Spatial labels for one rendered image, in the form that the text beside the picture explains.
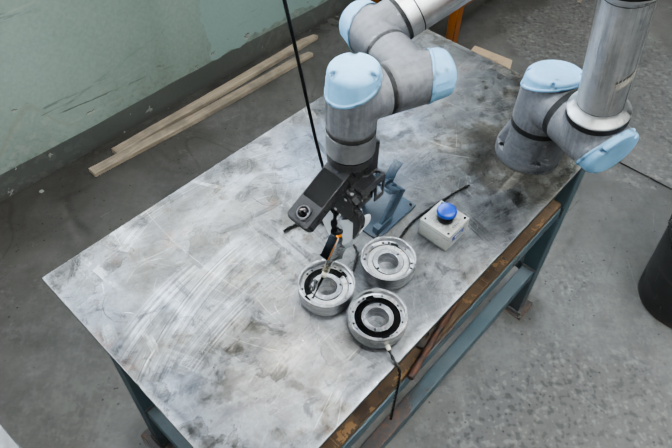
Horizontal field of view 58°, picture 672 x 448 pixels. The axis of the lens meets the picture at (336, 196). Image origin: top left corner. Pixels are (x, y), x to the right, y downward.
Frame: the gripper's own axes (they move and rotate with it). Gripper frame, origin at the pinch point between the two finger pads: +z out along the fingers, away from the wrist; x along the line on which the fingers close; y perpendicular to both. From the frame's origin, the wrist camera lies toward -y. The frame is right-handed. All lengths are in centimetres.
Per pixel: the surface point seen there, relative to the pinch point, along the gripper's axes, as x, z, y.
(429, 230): -6.5, 10.3, 20.2
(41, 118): 155, 67, 9
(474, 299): -16, 38, 31
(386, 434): -15, 69, 4
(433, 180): 2.3, 13.3, 34.6
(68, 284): 37, 13, -34
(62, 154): 155, 87, 10
